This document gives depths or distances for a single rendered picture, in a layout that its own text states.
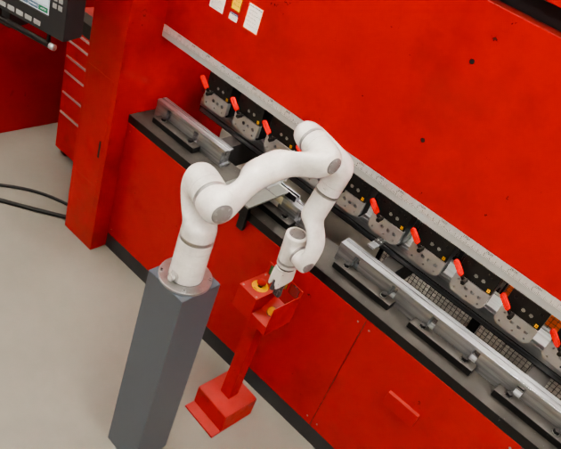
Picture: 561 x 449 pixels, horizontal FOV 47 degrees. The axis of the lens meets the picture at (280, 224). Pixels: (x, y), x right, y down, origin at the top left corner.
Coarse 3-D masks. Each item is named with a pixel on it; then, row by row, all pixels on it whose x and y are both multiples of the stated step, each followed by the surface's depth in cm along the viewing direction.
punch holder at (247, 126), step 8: (240, 96) 284; (240, 104) 286; (248, 104) 282; (256, 104) 279; (240, 112) 287; (248, 112) 285; (256, 112) 281; (264, 112) 279; (232, 120) 291; (240, 120) 288; (248, 120) 285; (256, 120) 282; (240, 128) 289; (248, 128) 286; (256, 128) 283; (248, 136) 288; (256, 136) 286; (264, 136) 292
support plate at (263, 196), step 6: (234, 180) 280; (276, 186) 286; (258, 192) 278; (264, 192) 279; (270, 192) 281; (276, 192) 282; (282, 192) 284; (288, 192) 286; (252, 198) 273; (258, 198) 275; (264, 198) 276; (270, 198) 277; (246, 204) 268; (252, 204) 270; (258, 204) 272
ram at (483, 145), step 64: (192, 0) 286; (256, 0) 263; (320, 0) 244; (384, 0) 227; (448, 0) 213; (256, 64) 273; (320, 64) 252; (384, 64) 235; (448, 64) 219; (512, 64) 205; (384, 128) 242; (448, 128) 226; (512, 128) 211; (384, 192) 251; (448, 192) 233; (512, 192) 218; (512, 256) 225
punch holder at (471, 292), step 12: (468, 264) 236; (480, 264) 233; (456, 276) 241; (468, 276) 238; (480, 276) 235; (492, 276) 231; (456, 288) 242; (468, 288) 239; (480, 288) 236; (492, 288) 233; (468, 300) 240; (480, 300) 237
